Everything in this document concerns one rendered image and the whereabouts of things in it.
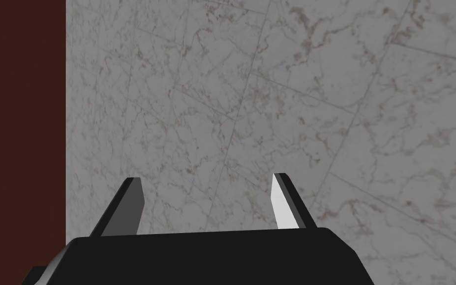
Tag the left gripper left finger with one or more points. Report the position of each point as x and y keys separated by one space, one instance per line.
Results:
x=123 y=213

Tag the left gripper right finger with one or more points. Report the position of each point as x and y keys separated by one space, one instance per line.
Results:
x=289 y=209

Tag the dark brown flat panel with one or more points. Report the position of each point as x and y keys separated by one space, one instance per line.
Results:
x=18 y=118

